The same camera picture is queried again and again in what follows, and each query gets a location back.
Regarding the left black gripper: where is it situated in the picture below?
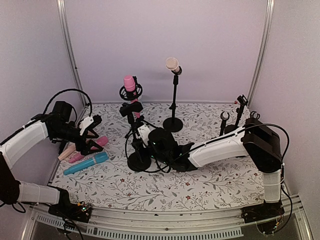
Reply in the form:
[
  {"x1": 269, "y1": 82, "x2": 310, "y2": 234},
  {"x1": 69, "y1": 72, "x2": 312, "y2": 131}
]
[{"x1": 52, "y1": 123, "x2": 104, "y2": 155}]

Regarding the beige microphone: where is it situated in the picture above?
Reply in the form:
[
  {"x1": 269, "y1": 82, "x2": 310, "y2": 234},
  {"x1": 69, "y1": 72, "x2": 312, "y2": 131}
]
[
  {"x1": 58, "y1": 145, "x2": 76, "y2": 161},
  {"x1": 165, "y1": 57, "x2": 182, "y2": 75}
]

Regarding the short pink microphone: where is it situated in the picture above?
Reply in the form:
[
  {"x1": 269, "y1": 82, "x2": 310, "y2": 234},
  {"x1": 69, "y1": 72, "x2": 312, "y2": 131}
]
[{"x1": 68, "y1": 136, "x2": 109, "y2": 164}]

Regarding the blue microphone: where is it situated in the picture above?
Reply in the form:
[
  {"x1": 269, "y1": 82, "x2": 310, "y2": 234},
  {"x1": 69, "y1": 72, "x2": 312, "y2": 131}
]
[{"x1": 63, "y1": 152, "x2": 109, "y2": 176}]

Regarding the round stand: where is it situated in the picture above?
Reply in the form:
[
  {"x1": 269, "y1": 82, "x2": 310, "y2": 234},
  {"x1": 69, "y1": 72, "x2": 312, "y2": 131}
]
[
  {"x1": 219, "y1": 111, "x2": 230, "y2": 136},
  {"x1": 224, "y1": 95, "x2": 248, "y2": 134},
  {"x1": 119, "y1": 101, "x2": 151, "y2": 172},
  {"x1": 249, "y1": 110, "x2": 261, "y2": 120},
  {"x1": 162, "y1": 73, "x2": 183, "y2": 133}
]

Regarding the black microphone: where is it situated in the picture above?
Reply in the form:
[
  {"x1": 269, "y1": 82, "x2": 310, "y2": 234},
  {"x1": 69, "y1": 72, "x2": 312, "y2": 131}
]
[{"x1": 58, "y1": 140, "x2": 68, "y2": 155}]

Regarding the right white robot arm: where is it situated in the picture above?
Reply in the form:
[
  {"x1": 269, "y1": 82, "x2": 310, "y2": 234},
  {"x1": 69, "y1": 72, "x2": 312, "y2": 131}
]
[{"x1": 146, "y1": 118, "x2": 283, "y2": 218}]

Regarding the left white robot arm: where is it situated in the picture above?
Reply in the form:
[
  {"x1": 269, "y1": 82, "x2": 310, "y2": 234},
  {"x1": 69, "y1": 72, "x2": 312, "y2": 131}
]
[{"x1": 0, "y1": 101, "x2": 103, "y2": 217}]

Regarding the tall pink microphone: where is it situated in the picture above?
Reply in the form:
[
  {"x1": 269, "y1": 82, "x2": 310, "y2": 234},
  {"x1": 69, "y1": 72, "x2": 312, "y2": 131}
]
[{"x1": 123, "y1": 75, "x2": 139, "y2": 104}]

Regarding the floral table mat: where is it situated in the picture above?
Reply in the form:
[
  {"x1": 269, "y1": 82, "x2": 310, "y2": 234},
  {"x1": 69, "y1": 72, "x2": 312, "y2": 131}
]
[{"x1": 51, "y1": 103, "x2": 281, "y2": 211}]

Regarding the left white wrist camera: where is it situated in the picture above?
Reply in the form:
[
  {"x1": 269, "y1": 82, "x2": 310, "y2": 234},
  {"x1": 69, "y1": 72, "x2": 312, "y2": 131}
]
[{"x1": 78, "y1": 115, "x2": 102, "y2": 136}]

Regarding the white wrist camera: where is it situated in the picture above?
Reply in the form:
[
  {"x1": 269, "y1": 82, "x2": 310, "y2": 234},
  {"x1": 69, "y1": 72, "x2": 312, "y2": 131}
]
[
  {"x1": 137, "y1": 124, "x2": 151, "y2": 146},
  {"x1": 78, "y1": 115, "x2": 102, "y2": 136}
]

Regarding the black tripod shock-mount stand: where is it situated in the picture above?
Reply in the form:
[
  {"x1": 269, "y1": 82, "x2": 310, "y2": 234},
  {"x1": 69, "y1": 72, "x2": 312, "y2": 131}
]
[{"x1": 119, "y1": 75, "x2": 157, "y2": 138}]

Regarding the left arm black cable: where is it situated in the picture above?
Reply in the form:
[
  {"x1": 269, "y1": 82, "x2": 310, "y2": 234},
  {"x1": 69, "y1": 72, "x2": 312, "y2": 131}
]
[{"x1": 43, "y1": 88, "x2": 93, "y2": 116}]

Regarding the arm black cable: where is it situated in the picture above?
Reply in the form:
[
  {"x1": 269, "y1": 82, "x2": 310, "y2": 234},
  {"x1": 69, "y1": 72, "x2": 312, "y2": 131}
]
[
  {"x1": 124, "y1": 124, "x2": 291, "y2": 174},
  {"x1": 43, "y1": 88, "x2": 93, "y2": 116}
]

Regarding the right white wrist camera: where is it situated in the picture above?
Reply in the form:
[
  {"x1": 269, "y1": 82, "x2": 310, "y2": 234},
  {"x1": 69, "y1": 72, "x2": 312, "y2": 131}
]
[{"x1": 137, "y1": 124, "x2": 151, "y2": 146}]

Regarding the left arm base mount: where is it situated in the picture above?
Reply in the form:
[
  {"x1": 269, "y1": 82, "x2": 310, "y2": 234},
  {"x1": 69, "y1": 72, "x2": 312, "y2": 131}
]
[{"x1": 48, "y1": 201, "x2": 92, "y2": 223}]

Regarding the left aluminium frame post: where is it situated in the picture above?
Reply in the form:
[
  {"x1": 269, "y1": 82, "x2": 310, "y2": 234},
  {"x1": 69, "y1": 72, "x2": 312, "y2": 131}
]
[{"x1": 56, "y1": 0, "x2": 88, "y2": 107}]

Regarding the aluminium frame post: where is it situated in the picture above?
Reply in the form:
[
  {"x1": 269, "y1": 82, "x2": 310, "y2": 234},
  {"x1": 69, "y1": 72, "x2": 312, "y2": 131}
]
[
  {"x1": 247, "y1": 0, "x2": 275, "y2": 108},
  {"x1": 56, "y1": 0, "x2": 88, "y2": 107}
]

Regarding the front aluminium rail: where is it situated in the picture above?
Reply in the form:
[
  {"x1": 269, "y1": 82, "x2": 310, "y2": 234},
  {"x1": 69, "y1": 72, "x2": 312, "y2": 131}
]
[{"x1": 21, "y1": 195, "x2": 315, "y2": 240}]

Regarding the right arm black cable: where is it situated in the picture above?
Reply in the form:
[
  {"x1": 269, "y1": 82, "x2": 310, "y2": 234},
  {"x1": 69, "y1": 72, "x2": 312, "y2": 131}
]
[{"x1": 124, "y1": 124, "x2": 291, "y2": 174}]

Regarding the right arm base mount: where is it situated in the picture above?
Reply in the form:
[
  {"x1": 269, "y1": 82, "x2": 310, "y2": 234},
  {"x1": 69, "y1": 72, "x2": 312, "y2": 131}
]
[{"x1": 241, "y1": 200, "x2": 285, "y2": 223}]

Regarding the right aluminium frame post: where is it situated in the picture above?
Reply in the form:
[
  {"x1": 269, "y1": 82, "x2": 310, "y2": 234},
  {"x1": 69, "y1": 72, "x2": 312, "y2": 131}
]
[{"x1": 247, "y1": 0, "x2": 275, "y2": 108}]

